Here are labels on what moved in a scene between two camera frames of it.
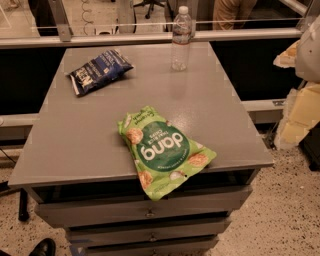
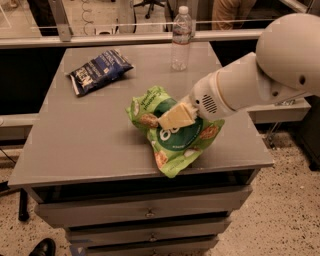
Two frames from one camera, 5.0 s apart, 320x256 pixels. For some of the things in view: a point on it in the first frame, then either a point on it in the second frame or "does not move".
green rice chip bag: (163, 155) to (173, 148)
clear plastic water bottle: (181, 40) does not move
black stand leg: (23, 206) does not move
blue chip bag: (107, 67) does not move
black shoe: (45, 247) does not move
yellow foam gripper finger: (301, 112) to (176, 117)
